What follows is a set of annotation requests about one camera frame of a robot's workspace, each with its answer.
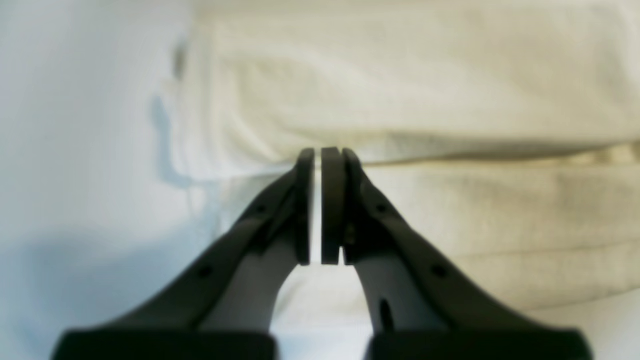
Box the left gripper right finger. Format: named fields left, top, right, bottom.
left=321, top=148, right=594, bottom=360

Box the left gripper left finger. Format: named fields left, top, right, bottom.
left=53, top=148, right=315, bottom=360

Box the white printed T-shirt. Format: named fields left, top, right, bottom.
left=153, top=0, right=639, bottom=360

